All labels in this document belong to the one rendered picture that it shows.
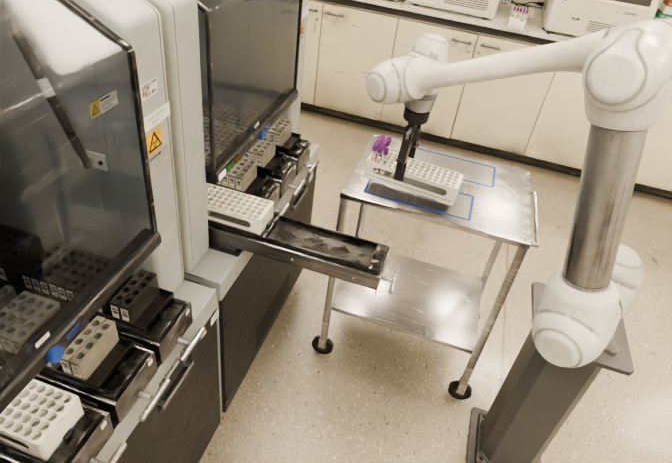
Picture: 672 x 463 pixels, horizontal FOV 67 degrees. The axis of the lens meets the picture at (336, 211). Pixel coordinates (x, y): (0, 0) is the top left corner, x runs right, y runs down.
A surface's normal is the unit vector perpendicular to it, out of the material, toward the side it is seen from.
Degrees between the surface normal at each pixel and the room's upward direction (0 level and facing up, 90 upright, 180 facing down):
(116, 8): 29
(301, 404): 0
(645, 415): 0
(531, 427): 90
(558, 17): 90
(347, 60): 90
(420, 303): 0
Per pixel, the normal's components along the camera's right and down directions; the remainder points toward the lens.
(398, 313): 0.11, -0.79
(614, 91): -0.69, 0.22
